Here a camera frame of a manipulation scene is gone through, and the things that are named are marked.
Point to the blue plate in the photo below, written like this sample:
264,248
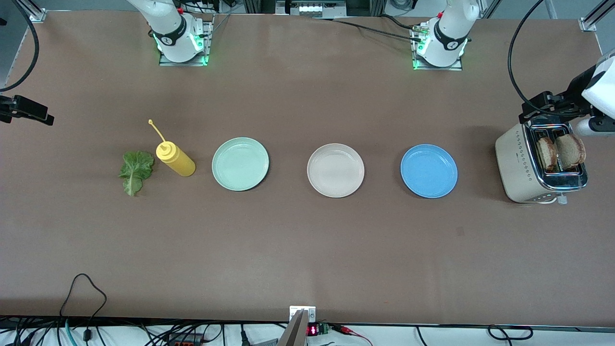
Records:
429,171

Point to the brown bread slice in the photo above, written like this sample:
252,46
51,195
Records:
546,154
571,151

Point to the green lettuce leaf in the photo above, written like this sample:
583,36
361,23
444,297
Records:
134,170

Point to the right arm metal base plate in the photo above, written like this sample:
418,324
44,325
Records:
182,63

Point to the small red digit display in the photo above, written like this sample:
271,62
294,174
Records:
313,330

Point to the aluminium corner bracket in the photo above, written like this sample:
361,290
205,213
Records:
590,23
36,14

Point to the grey metal bar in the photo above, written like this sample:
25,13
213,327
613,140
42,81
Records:
294,334

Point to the pale green plate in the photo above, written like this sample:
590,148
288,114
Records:
240,164

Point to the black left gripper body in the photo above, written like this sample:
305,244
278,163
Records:
574,90

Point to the yellow mustard squeeze bottle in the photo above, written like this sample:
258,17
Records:
178,162

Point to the small metal bracket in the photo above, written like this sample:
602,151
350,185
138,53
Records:
310,315

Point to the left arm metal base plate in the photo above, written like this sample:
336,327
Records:
437,68

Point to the grey electronics box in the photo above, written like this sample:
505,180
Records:
312,8

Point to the red connector block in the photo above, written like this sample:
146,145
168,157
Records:
182,342

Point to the beige plate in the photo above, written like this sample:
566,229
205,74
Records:
335,170

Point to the beige chrome toaster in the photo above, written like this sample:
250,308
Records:
514,163

